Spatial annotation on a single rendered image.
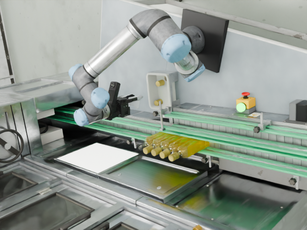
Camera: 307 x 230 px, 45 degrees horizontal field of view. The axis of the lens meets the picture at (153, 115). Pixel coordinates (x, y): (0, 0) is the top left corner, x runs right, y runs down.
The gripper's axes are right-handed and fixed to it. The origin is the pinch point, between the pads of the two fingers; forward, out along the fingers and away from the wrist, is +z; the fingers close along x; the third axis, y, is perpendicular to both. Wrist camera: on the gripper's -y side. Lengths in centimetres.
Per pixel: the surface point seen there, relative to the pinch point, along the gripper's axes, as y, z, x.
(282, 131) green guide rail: 16, 24, 63
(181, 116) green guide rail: 16.3, 23.1, 7.7
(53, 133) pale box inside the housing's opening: 39, 11, -102
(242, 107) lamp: 10, 33, 39
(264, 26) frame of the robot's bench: -23, 98, 17
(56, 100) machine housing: 13, 10, -90
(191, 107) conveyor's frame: 14.4, 34.7, 5.7
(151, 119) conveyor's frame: 23.9, 30.5, -21.4
